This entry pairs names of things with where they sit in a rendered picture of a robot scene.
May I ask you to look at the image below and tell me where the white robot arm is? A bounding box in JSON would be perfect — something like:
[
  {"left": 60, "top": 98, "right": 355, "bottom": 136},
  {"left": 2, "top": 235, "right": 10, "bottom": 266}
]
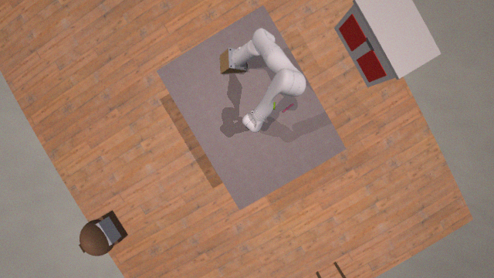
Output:
[{"left": 232, "top": 29, "right": 306, "bottom": 133}]

